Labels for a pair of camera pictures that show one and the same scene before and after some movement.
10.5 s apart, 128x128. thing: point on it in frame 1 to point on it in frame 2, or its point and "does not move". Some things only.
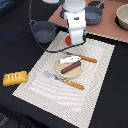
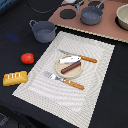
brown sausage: x=70 y=67 does not move
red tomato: x=68 y=40 to x=27 y=58
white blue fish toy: x=70 y=60 does not move
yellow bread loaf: x=15 y=78 does not move
